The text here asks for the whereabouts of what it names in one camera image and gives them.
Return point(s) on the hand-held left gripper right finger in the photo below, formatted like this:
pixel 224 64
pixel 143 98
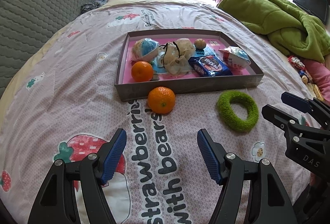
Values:
pixel 210 157

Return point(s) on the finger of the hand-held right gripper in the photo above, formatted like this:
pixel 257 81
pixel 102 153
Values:
pixel 294 101
pixel 275 115

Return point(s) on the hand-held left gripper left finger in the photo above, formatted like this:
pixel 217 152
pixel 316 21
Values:
pixel 113 157

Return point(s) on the red white clear snack packet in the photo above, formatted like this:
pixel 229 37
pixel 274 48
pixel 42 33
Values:
pixel 236 57

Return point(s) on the grey cardboard box tray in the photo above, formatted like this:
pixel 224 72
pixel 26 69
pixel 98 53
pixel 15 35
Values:
pixel 193 87

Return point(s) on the orange mandarin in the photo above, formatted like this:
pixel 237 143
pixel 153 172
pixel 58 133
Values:
pixel 142 71
pixel 161 99

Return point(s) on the blue cookie packet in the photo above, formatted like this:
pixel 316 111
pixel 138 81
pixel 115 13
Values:
pixel 210 66

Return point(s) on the red wrapped candy packets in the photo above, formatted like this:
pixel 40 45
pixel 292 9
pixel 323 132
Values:
pixel 299 65

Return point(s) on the pink cloth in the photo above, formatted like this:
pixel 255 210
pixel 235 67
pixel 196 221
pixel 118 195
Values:
pixel 318 74

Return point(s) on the green fuzzy hair scrunchie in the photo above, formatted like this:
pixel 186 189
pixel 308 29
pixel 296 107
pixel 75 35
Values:
pixel 226 115

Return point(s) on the strawberry printed bedsheet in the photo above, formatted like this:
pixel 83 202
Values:
pixel 77 89

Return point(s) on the green fleece blanket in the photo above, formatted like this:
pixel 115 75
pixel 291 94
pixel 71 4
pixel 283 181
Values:
pixel 278 17

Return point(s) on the brown walnut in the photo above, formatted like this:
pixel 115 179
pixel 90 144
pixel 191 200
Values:
pixel 199 43

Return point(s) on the round plastic-wrapped blue toy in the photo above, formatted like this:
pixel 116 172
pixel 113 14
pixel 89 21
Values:
pixel 144 49

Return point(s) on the dark blue patterned cloth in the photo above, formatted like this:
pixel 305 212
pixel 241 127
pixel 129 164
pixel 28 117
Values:
pixel 92 5

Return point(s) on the grey quilted headboard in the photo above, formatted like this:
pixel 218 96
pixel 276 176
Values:
pixel 33 12

